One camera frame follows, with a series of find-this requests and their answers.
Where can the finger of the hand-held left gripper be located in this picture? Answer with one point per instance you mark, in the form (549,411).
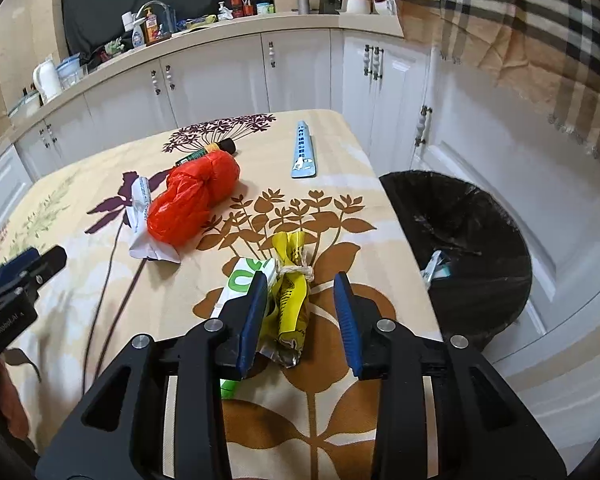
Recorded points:
(15,265)
(50,265)

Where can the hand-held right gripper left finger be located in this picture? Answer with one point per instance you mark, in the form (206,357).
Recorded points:
(252,320)

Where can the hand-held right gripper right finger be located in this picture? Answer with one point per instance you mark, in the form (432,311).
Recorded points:
(349,325)

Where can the green and white packet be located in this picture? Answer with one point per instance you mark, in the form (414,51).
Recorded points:
(237,280)

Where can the yellow wrapper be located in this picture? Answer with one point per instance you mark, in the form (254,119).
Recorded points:
(292,305)

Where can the round bin with black liner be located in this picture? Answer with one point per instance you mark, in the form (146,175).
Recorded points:
(470,240)

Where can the person's left forearm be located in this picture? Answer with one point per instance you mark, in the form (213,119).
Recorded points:
(2,395)

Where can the crumpled white wrapper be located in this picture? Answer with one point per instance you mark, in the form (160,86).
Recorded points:
(139,210)

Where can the orange knotted plastic bag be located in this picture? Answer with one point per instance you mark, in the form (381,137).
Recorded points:
(195,195)

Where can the white pot with lid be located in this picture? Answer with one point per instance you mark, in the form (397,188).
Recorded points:
(24,105)

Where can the light blue flat tube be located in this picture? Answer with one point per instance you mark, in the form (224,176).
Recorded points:
(303,152)

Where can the dark green marker black cap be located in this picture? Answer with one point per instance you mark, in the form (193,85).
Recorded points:
(225,146)

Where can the white electric kettle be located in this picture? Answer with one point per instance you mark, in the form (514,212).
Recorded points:
(46,81)

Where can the clear plastic container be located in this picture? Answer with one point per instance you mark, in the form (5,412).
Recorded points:
(71,72)

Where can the white and blue bottle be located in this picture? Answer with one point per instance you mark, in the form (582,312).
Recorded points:
(137,36)

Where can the white lower kitchen cabinets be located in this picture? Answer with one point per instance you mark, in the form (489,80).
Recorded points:
(220,75)

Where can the orange dish soap bottle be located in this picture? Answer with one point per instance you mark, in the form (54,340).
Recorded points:
(151,27)

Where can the chrome kitchen faucet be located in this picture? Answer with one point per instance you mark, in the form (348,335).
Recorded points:
(155,4)

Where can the yellow and blue sponge pack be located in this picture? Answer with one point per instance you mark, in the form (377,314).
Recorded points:
(200,21)

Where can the white pump bottle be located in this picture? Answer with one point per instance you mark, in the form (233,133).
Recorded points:
(223,11)

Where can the plaid beige cloth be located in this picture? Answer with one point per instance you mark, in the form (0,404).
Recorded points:
(520,35)

